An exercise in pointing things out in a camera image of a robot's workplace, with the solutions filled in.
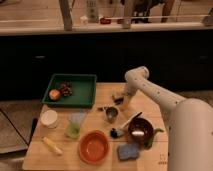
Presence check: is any white handled dish brush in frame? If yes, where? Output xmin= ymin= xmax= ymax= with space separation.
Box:
xmin=110 ymin=112 xmax=141 ymax=138

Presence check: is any clear green plastic cup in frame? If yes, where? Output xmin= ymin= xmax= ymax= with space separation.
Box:
xmin=65 ymin=112 xmax=86 ymax=139

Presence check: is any wooden post right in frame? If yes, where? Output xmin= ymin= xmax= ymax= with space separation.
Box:
xmin=122 ymin=0 xmax=134 ymax=29

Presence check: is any green chili pepper toy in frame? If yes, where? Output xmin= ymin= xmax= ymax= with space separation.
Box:
xmin=144 ymin=128 xmax=164 ymax=149

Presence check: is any green plastic tray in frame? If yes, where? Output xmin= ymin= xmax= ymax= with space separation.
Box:
xmin=42 ymin=74 xmax=97 ymax=108

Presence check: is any black and tan eraser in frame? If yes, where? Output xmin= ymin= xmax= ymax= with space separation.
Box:
xmin=112 ymin=92 xmax=123 ymax=102

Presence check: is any white round container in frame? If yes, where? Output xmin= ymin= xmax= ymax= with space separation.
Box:
xmin=41 ymin=110 xmax=58 ymax=128

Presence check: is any small metal cup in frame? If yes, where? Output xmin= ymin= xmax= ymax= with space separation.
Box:
xmin=106 ymin=107 xmax=118 ymax=123

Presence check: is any yellow banana toy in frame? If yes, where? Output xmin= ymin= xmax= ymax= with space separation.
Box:
xmin=42 ymin=137 xmax=63 ymax=155

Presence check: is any orange bowl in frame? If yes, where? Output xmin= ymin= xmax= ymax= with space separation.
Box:
xmin=78 ymin=130 xmax=110 ymax=165

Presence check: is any dark grape bunch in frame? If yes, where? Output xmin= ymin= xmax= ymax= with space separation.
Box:
xmin=59 ymin=82 xmax=72 ymax=97

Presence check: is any wooden post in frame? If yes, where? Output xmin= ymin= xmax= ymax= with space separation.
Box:
xmin=122 ymin=0 xmax=134 ymax=29
xmin=59 ymin=0 xmax=72 ymax=31

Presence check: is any small red object on ledge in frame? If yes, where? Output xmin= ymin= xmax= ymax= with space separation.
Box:
xmin=100 ymin=18 xmax=111 ymax=25

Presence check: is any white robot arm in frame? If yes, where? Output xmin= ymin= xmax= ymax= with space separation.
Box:
xmin=122 ymin=66 xmax=213 ymax=171

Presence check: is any wooden post left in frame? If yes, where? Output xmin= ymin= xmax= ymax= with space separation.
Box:
xmin=59 ymin=0 xmax=72 ymax=31

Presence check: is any dark maroon bowl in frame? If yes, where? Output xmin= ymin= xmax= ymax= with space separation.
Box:
xmin=128 ymin=118 xmax=154 ymax=145

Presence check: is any red yellow apple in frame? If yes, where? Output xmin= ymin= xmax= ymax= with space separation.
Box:
xmin=49 ymin=89 xmax=61 ymax=101

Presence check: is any blue sponge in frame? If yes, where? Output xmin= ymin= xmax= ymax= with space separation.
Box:
xmin=117 ymin=143 xmax=139 ymax=161

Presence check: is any black cable left floor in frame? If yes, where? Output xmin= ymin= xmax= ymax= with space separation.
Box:
xmin=0 ymin=109 xmax=30 ymax=147

